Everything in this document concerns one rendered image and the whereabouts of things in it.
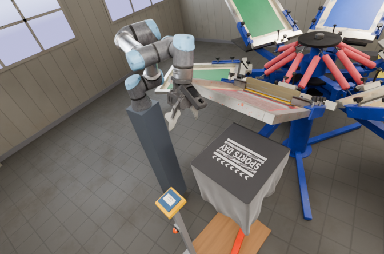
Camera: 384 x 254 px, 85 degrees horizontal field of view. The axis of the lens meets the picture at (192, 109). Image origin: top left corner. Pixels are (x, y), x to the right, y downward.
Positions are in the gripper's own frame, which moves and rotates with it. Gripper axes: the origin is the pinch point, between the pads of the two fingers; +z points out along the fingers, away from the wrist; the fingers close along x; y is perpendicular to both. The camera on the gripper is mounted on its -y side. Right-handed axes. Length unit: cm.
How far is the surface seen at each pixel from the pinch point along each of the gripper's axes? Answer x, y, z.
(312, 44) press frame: -132, -1, -23
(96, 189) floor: -3, 150, 155
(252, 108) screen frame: -15.1, -20.3, -11.1
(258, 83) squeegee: -73, 8, -1
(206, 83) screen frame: -41.3, 25.4, -3.1
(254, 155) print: -56, -8, 40
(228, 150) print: -49, 8, 41
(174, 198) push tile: -3, 10, 53
